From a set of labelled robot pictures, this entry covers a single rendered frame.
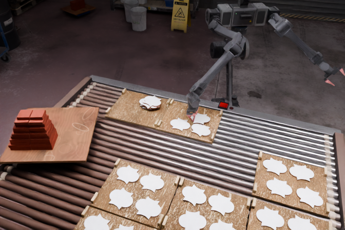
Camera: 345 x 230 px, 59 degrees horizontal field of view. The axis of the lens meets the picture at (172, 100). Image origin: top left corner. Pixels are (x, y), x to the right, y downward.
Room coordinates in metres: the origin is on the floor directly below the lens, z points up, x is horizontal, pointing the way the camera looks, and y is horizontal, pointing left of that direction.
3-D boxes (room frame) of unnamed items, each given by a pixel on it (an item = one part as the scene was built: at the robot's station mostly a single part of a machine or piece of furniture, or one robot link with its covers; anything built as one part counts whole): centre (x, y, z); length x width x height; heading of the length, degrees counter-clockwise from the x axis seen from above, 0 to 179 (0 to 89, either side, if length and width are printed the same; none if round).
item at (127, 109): (1.83, 0.25, 0.93); 0.41 x 0.35 x 0.02; 72
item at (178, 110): (1.70, -0.14, 0.93); 0.41 x 0.35 x 0.02; 72
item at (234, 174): (1.36, -0.04, 0.90); 1.95 x 0.05 x 0.05; 71
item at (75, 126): (1.44, 0.76, 1.03); 0.50 x 0.50 x 0.02; 3
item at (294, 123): (1.94, -0.24, 0.89); 2.08 x 0.08 x 0.06; 71
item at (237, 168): (1.40, -0.05, 0.90); 1.95 x 0.05 x 0.05; 71
